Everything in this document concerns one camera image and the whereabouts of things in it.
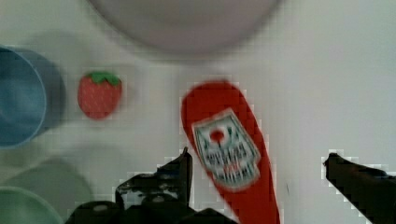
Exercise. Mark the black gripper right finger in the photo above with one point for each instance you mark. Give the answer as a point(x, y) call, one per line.
point(372, 191)

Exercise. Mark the red strawberry toy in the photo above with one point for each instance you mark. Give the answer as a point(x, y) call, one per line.
point(99, 94)

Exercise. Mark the red ketchup bottle toy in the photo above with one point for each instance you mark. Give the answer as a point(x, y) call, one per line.
point(226, 137)

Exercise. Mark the grey round plate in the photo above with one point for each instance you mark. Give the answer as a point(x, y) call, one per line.
point(185, 26)

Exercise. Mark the blue cup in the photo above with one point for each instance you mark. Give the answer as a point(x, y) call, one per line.
point(32, 96)

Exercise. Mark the green mug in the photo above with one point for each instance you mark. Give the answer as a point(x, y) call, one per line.
point(45, 194)

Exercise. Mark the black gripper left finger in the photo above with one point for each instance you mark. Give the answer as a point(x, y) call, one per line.
point(159, 198)

